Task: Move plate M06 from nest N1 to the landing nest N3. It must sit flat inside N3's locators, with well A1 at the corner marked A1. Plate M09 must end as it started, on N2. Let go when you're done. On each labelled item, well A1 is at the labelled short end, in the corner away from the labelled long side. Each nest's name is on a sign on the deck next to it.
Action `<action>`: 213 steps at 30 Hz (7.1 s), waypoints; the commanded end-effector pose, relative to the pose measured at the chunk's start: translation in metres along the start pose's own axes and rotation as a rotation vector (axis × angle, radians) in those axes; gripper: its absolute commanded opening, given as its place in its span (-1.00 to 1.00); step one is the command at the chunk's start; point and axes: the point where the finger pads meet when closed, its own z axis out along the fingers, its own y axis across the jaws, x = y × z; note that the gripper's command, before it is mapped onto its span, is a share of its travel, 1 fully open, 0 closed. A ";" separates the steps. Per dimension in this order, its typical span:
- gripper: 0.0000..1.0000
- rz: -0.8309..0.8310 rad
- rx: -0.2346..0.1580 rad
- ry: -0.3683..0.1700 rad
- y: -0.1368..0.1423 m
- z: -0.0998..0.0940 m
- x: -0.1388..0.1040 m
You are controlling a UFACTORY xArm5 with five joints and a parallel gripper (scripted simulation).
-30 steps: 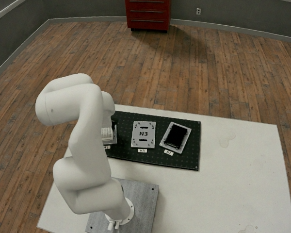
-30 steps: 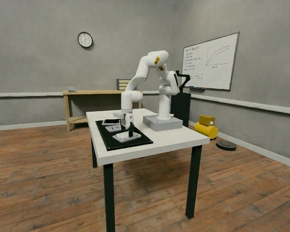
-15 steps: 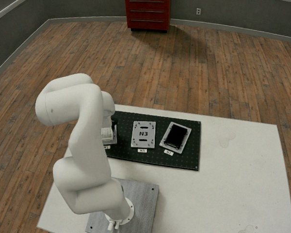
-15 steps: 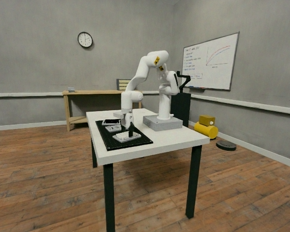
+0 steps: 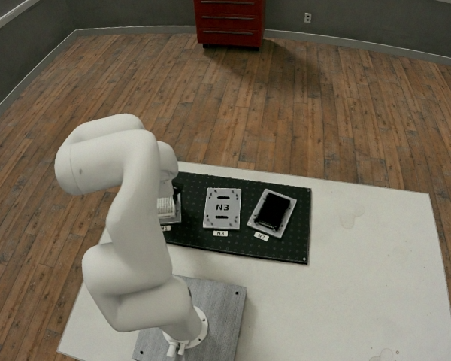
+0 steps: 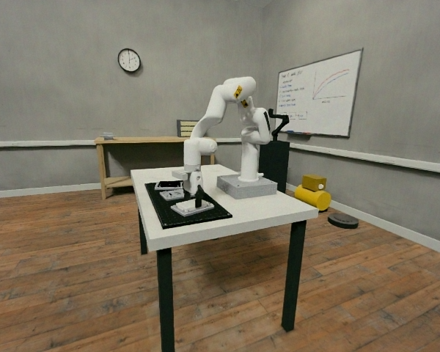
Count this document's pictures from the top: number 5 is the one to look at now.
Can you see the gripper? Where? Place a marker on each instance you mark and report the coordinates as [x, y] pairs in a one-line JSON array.
[[167, 189]]

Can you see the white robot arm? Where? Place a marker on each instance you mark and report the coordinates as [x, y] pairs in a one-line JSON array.
[[116, 151]]

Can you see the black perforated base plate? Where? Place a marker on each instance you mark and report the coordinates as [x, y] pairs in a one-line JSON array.
[[293, 246]]

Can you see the black rectangular plate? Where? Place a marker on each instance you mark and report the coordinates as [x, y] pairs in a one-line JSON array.
[[273, 204]]

